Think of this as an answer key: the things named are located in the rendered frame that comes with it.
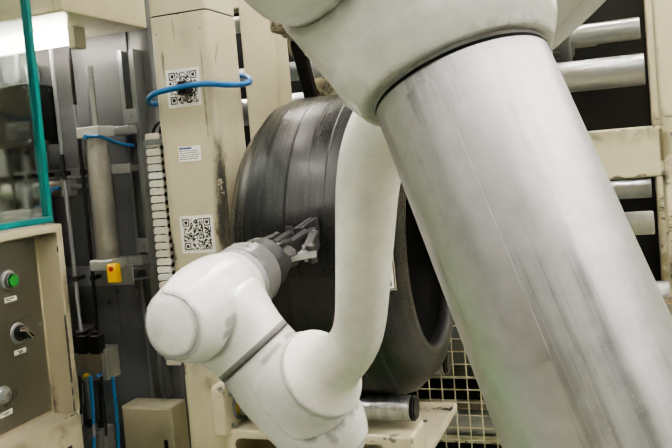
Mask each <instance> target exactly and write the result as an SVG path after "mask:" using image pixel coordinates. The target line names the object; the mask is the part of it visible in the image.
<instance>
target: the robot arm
mask: <svg viewBox="0 0 672 448"><path fill-rule="evenodd" d="M244 1H245V2H246V3H247V4H248V5H249V6H250V7H252V8H253V9H254V10H255V11H256V12H257V13H259V14H260V15H261V16H262V17H264V18H266V19H268V20H270V21H272V22H275V23H279V24H282V26H283V28H284V29H285V31H286V32H287V34H288V35H289V36H290V37H291V38H292V39H293V40H294V42H295V43H296V44H297V45H298V46H299V47H300V49H301V50H302V51H303V52H304V53H305V55H306V56H307V57H308V58H309V59H310V61H311V62H312V63H313V64H314V66H315V67H316V68H317V69H318V70H319V72H320V73H321V74H322V75H323V76H324V78H325V79H326V80H327V81H328V82H329V84H330V85H331V86H332V87H333V88H334V90H335V92H336V93H337V95H338V96H339V98H340V99H341V100H342V102H343V103H344V104H345V105H346V106H347V107H349V108H350V109H351V110H352V111H353V112H352V114H351V116H350V119H349V121H348V124H347V127H346V129H345V132H344V136H343V139H342V143H341V147H340V152H339V158H338V164H337V174H336V188H335V317H334V323H333V327H332V329H331V331H330V332H329V333H327V332H324V331H321V330H307V331H304V332H303V331H300V332H297V333H296V332H295V331H294V330H293V329H292V328H291V327H290V326H289V325H288V324H287V322H286V321H285V320H284V319H283V318H282V316H281V315H280V314H279V312H278V311H277V309H276V308H275V306H274V305H273V303H272V301H271V300H272V299H273V298H274V297H275V295H276V294H277V292H278V290H279V288H280V285H281V284H282V283H283V282H284V280H285V279H286V277H287V274H288V272H289V269H290V268H291V267H294V266H296V265H297V264H298V263H299V260H303V259H304V262H309V263H312V264H314V263H316V262H318V260H317V252H318V250H319V248H320V240H319V236H320V230H319V223H318V217H314V218H308V219H306V220H305V221H303V222H302V223H300V224H299V225H297V226H296V227H295V228H293V230H292V226H285V227H284V228H285V232H284V233H282V234H281V235H280V232H274V233H272V234H270V235H268V236H266V237H263V238H253V239H251V240H249V241H247V242H242V243H238V242H236V243H234V244H232V245H231V246H229V247H227V248H226V249H224V250H222V251H220V252H218V253H216V254H210V255H206V256H204V257H201V258H199V259H196V260H194V261H193V262H191V263H189V264H187V265H186V266H184V267H183V268H181V269H180V270H179V271H177V272H176V273H175V274H174V275H173V276H172V277H171V278H170V279H169V280H168V281H167V283H166V284H165V285H164V286H163V287H162V288H161V289H160V290H159V291H158V292H157V293H156V294H155V296H154V297H153V298H152V300H151V301H150V303H149V305H148V307H147V310H146V313H145V330H146V334H147V337H148V339H149V341H150V343H151V345H152V346H153V347H154V349H155V350H156V351H157V352H158V353H159V354H161V355H162V356H163V357H165V358H167V359H170V360H173V361H177V362H182V363H193V364H196V363H198V364H200V365H202V366H204V367H205V368H207V369H208V370H210V371H211V372H212V373H213V374H215V375H216V376H217V377H218V378H219V379H220V380H221V381H222V382H223V381H224V380H225V381H224V382H223V383H224V385H225V386H226V387H227V389H228V390H229V391H230V393H231V394H232V396H233V397H234V399H235V401H236V402H237V404H238V405H239V406H240V408H241V409H242V410H243V412H244V413H245V414H246V415H247V417H248V418H249V419H250V420H251V421H252V422H253V423H254V425H255V426H256V427H257V428H258V429H259V430H260V431H261V432H262V433H263V434H264V435H265V436H266V437H267V438H268V439H269V440H270V441H271V442H272V443H273V444H274V445H275V446H276V447H277V448H363V446H364V444H365V442H366V436H367V433H368V425H367V418H366V414H365V410H364V407H363V405H362V403H361V402H360V400H359V398H360V395H361V391H362V376H363V375H364V374H365V372H366V371H367V370H368V368H369V367H370V365H371V364H372V362H373V361H374V359H375V357H376V355H377V353H378V351H379V349H380V346H381V343H382V340H383V336H384V332H385V327H386V321H387V314H388V304H389V293H390V283H391V272H392V261H393V250H394V239H395V228H396V217H397V206H398V197H399V189H400V184H401V183H402V185H403V188H404V191H405V193H406V196H407V198H408V201H409V204H410V206H411V209H412V212H413V214H414V217H415V220H416V222H417V225H418V227H419V230H420V233H421V235H422V238H423V241H424V243H425V246H426V249H427V251H428V254H429V256H430V259H431V262H432V264H433V267H434V270H435V272H436V275H437V278H438V280H439V283H440V285H441V288H442V291H443V293H444V296H445V299H446V301H447V304H448V307H449V309H450V312H451V315H452V317H453V320H454V322H455V325H456V328H457V330H458V333H459V336H460V338H461V341H462V344H463V346H464V349H465V351H466V354H467V357H468V359H469V362H470V365H471V367H472V370H473V373H474V375H475V378H476V380H477V383H478V386H479V388H480V391H481V394H482V396H483V399H484V402H485V404H486V407H487V409H488V412H489V415H490V417H491V420H492V423H493V425H494V428H495V431H496V433H497V436H498V438H499V441H500V444H501V446H502V448H672V316H671V314H670V312H669V309H668V307H667V305H666V303H665V301H664V298H663V296H662V294H661V292H660V290H659V287H658V285H657V283H656V281H655V279H654V276H653V274H652V272H651V270H650V268H649V265H648V263H647V261H646V259H645V257H644V254H643V252H642V250H641V248H640V246H639V244H638V241H637V239H636V237H635V235H634V233H633V230H632V228H631V226H630V224H629V222H628V219H627V217H626V215H625V213H624V211H623V208H622V206H621V204H620V202H619V200H618V197H617V195H616V193H615V191H614V189H613V186H612V184H611V182H610V180H609V178H608V175H607V173H606V171H605V169H604V167H603V164H602V162H601V160H600V158H599V156H598V153H597V151H596V149H595V147H594V145H593V142H592V140H591V138H590V136H589V134H588V131H587V129H586V127H585V125H584V123H583V120H582V118H581V116H580V114H579V112H578V109H577V107H576V105H575V103H574V101H573V99H572V96H571V94H570V92H569V90H568V88H567V85H566V83H565V81H564V79H563V77H562V74H561V72H560V70H559V68H558V66H557V63H556V61H555V59H554V57H553V55H552V52H551V51H553V50H554V49H555V48H556V47H557V46H558V45H560V44H561V43H562V42H563V41H564V40H565V39H566V38H567V37H568V36H570V35H571V34H572V33H573V32H574V31H575V30H576V29H577V28H578V27H579V26H580V25H581V24H582V23H583V22H585V21H586V20H587V19H588V18H589V17H590V16H591V15H592V14H593V13H594V12H595V11H596V10H597V9H598V8H599V7H600V6H601V5H602V4H603V3H604V2H605V1H606V0H244Z"/></svg>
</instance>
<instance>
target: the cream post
mask: <svg viewBox="0 0 672 448"><path fill-rule="evenodd" d="M149 9H150V17H151V30H152V40H153V51H154V61H155V71H156V82H157V89H160V88H164V87H167V85H166V74H165V71H166V70H173V69H181V68H188V67H196V66H199V77H200V81H224V82H240V77H239V66H238V55H237V44H236V33H235V22H234V18H233V17H234V11H233V0H149ZM200 88H201V98H202V105H196V106H187V107H178V108H170V109H169V106H168V95H167V93H166V94H162V95H159V96H158V103H159V113H160V123H161V134H162V144H163V155H164V165H165V175H166V186H167V196H168V207H169V217H170V227H171V238H172V247H173V255H174V267H175V273H176V272H177V271H179V270H180V269H181V268H183V267H184V266H186V265H187V264H189V263H191V262H193V261H194V260H196V259H199V258H201V257H204V256H206V255H210V254H216V253H218V252H220V251H222V250H224V249H226V248H227V247H229V246H230V217H231V206H232V198H233V191H234V186H235V181H236V177H237V173H238V169H239V166H240V163H241V160H242V157H243V155H244V152H245V150H246V143H245V132H244V121H243V110H242V99H241V88H240V87H239V88H220V87H200ZM195 145H200V149H201V159H202V160H199V161H188V162H179V153H178V147H185V146H195ZM211 214H212V216H213V227H214V238H215V248H216V252H211V253H187V254H183V252H182V242H181V231H180V221H179V216H194V215H211ZM184 368H185V382H186V394H187V404H188V414H189V425H190V435H191V446H192V448H227V441H226V437H217V436H216V435H215V430H214V420H213V409H212V398H211V388H212V386H213V385H215V384H216V383H218V382H219V381H221V380H220V379H219V378H218V377H217V376H216V375H215V374H213V373H212V372H211V371H210V370H208V369H207V368H205V367H204V366H202V365H200V364H198V363H196V364H193V363H184Z"/></svg>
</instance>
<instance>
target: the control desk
mask: <svg viewBox="0 0 672 448"><path fill-rule="evenodd" d="M78 409H80V402H79V392H78V382H77V373H76V363H75V353H74V344H73V334H72V324H71V315H70V305H69V295H68V286H67V276H66V266H65V257H64V247H63V237H62V228H61V224H60V223H59V224H58V223H43V224H37V225H31V226H25V227H19V228H12V229H6V230H0V448H84V444H83V435H82V425H81V415H80V413H77V410H78Z"/></svg>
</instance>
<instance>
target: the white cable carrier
mask: <svg viewBox="0 0 672 448"><path fill-rule="evenodd" d="M158 138H162V134H159V133H149V134H145V140H148V139H158ZM157 147H159V148H157ZM146 148H153V149H148V150H146V155H147V156H154V157H148V158H147V163H148V164H154V163H155V164H154V165H148V171H149V172H153V171H155V172H153V173H149V175H148V177H149V179H151V180H152V179H156V180H152V181H150V182H149V186H150V187H157V188H152V189H150V195H158V196H152V197H151V203H159V204H153V205H152V206H151V208H152V211H157V212H153V213H152V218H155V219H156V218H160V219H156V220H154V221H153V226H161V227H156V228H154V234H161V235H156V236H155V238H154V239H155V242H162V243H156V244H155V249H156V250H159V251H157V252H156V257H164V258H159V259H157V265H165V266H159V267H158V268H157V270H158V273H166V274H159V275H158V280H159V281H162V282H160V283H159V288H162V287H163V286H164V285H165V284H166V283H167V281H168V280H169V279H170V278H171V277H172V276H173V275H174V274H175V267H174V255H173V247H172V238H171V227H170V217H169V207H168V196H167V186H166V175H165V165H164V155H163V144H158V145H148V146H146ZM157 155H161V156H157ZM158 163H162V164H158ZM158 171H163V172H158ZM163 178H164V179H163ZM159 179H162V180H159ZM163 186H164V187H163ZM160 187H162V188H160ZM162 194H165V195H162ZM162 202H164V203H162ZM159 210H160V211H159ZM163 210H164V211H163ZM164 218H165V219H164ZM164 226H166V227H164ZM164 234H166V235H164ZM166 241H167V242H166ZM162 249H163V250H162ZM166 249H168V250H166ZM166 280H167V281H166ZM166 362H167V365H181V364H182V363H181V362H177V361H173V360H167V361H166Z"/></svg>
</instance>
